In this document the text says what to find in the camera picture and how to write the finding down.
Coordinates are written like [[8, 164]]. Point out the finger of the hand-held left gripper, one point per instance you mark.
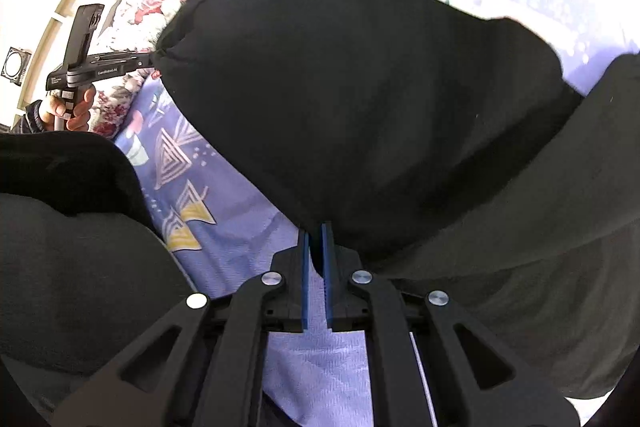
[[141, 59]]

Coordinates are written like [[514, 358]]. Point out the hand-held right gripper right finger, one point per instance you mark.
[[327, 279]]

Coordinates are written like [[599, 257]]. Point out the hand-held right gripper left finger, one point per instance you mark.
[[303, 279]]

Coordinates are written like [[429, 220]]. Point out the black pants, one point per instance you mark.
[[360, 107]]

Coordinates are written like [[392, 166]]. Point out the person's left forearm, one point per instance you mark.
[[27, 119]]

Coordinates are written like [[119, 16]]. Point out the person's left hand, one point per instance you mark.
[[82, 107]]

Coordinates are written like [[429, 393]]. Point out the cream wooden furniture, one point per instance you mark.
[[60, 7]]

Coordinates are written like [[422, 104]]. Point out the black framed picture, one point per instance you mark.
[[16, 66]]

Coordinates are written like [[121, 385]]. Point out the blue printed bed sheet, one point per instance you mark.
[[240, 227]]

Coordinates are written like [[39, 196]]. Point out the person's dark clothing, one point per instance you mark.
[[75, 267]]

